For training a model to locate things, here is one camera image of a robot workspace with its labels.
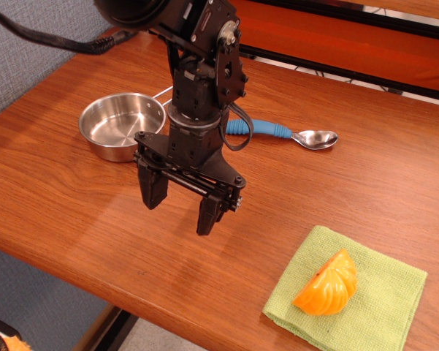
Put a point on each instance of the silver steel pan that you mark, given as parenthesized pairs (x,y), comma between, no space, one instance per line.
(110,123)

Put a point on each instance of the orange panel black frame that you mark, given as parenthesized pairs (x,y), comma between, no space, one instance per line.
(338,37)

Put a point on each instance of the orange plastic fruit slice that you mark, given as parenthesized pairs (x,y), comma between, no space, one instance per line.
(330,289)

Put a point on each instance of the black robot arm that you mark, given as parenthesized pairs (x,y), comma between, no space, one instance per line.
(203,39)

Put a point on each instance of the blue handled metal spoon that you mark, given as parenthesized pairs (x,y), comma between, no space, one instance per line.
(314,140)

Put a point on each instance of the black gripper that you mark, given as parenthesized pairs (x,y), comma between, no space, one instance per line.
(190,155)

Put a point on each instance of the orange object at corner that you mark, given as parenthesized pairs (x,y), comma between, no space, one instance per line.
(13,343)

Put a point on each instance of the wooden table leg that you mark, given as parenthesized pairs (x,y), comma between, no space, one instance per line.
(109,331)

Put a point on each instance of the green folded cloth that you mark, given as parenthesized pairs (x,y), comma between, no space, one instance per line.
(377,317)

